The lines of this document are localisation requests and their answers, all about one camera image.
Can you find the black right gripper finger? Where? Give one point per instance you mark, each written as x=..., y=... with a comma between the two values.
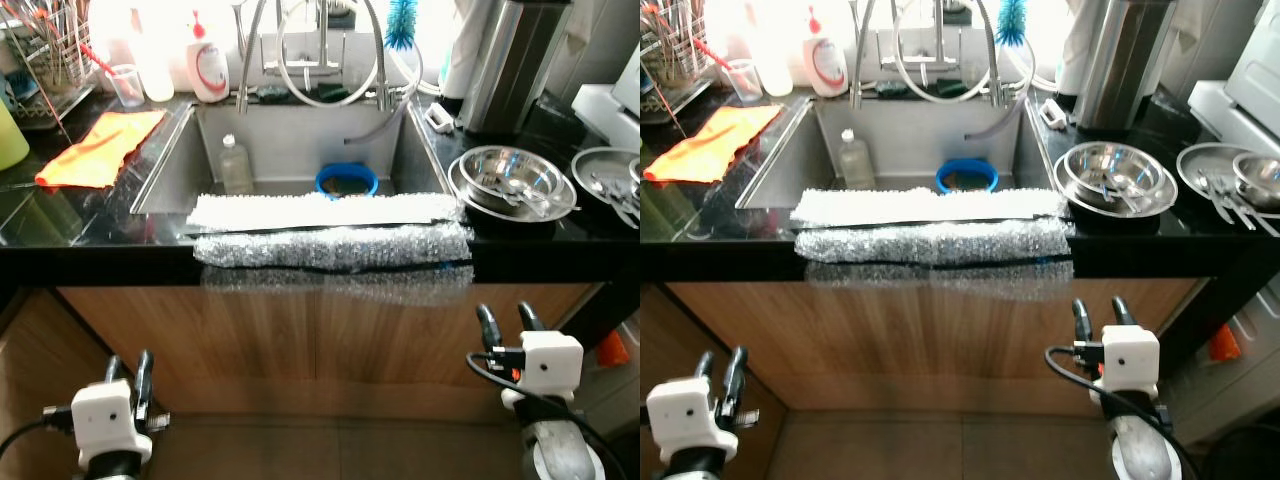
x=488, y=328
x=1124, y=313
x=530, y=320
x=1083, y=322

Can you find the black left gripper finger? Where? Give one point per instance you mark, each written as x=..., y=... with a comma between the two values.
x=115, y=370
x=738, y=372
x=145, y=372
x=707, y=367

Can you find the steel fork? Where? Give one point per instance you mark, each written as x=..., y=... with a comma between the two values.
x=1215, y=198
x=622, y=210
x=1238, y=205
x=1258, y=218
x=612, y=192

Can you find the orange plastic object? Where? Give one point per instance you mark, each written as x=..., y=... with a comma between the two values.
x=613, y=350
x=1225, y=345

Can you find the steel spoon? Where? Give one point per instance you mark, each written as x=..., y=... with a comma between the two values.
x=530, y=197
x=1120, y=190

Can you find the white washing machine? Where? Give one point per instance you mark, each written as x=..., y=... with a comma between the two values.
x=1240, y=380

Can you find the large steel bowl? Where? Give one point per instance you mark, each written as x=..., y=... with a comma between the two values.
x=1068, y=185
x=465, y=190

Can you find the wooden sink cabinet front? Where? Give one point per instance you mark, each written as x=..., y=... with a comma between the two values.
x=300, y=340
x=900, y=340

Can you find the steel plate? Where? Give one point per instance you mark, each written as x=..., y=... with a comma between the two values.
x=1200, y=160
x=590, y=160

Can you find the brown green sponge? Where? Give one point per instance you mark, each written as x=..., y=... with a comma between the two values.
x=967, y=178
x=348, y=183

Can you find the small steel bowl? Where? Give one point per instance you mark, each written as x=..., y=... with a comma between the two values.
x=1258, y=178

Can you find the white textured mat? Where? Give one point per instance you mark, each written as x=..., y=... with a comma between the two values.
x=320, y=210
x=930, y=207

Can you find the blue plastic bowl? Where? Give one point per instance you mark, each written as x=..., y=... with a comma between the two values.
x=320, y=180
x=940, y=176

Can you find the white plastic clip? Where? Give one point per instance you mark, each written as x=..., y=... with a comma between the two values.
x=1053, y=113
x=440, y=118

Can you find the thin clear drain tube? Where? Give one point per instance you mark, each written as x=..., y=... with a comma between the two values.
x=385, y=130
x=990, y=127

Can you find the orange cloth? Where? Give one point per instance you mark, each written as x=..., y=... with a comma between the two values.
x=100, y=150
x=715, y=143

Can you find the clear plastic bottle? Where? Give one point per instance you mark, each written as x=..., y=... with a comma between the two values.
x=856, y=165
x=237, y=170

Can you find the white countertop appliance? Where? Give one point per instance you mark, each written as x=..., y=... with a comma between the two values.
x=1250, y=70
x=605, y=105

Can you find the steel sink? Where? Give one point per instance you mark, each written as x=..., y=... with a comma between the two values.
x=920, y=135
x=300, y=140

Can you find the yellow-green cup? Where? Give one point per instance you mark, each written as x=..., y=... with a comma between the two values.
x=10, y=140

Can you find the tall steel canister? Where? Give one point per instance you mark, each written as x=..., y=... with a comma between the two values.
x=1125, y=60
x=520, y=60

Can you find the white unit blue label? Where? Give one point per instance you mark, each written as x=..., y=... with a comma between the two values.
x=1078, y=45
x=465, y=50

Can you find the clear plastic cup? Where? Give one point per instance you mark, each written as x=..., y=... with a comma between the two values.
x=742, y=82
x=127, y=88

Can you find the plain white plastic bottle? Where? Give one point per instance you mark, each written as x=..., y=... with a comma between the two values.
x=157, y=75
x=772, y=70

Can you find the steel tap base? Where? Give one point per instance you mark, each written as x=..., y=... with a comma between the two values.
x=920, y=62
x=305, y=68

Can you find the blue bottle brush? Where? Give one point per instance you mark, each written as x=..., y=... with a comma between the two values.
x=1014, y=22
x=401, y=25

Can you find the white soap pump bottle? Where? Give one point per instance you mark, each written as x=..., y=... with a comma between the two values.
x=826, y=62
x=208, y=70

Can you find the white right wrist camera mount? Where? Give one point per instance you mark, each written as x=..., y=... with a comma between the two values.
x=1130, y=358
x=550, y=365

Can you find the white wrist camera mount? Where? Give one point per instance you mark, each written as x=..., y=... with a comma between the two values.
x=550, y=365
x=685, y=420
x=1130, y=358
x=105, y=420

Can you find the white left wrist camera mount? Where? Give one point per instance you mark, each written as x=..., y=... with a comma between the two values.
x=105, y=420
x=685, y=420

